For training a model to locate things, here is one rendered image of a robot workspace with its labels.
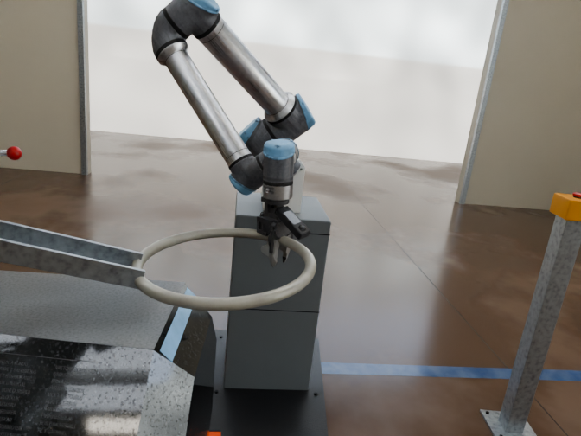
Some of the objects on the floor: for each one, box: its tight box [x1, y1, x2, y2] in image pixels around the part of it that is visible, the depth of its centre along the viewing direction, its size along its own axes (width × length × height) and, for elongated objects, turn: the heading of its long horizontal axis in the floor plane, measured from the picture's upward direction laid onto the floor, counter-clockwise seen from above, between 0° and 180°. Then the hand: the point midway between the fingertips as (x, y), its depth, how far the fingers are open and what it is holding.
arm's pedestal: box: [214, 191, 331, 395], centre depth 224 cm, size 50×50×85 cm
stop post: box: [480, 193, 581, 436], centre depth 195 cm, size 20×20×109 cm
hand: (280, 261), depth 145 cm, fingers closed on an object, 4 cm apart
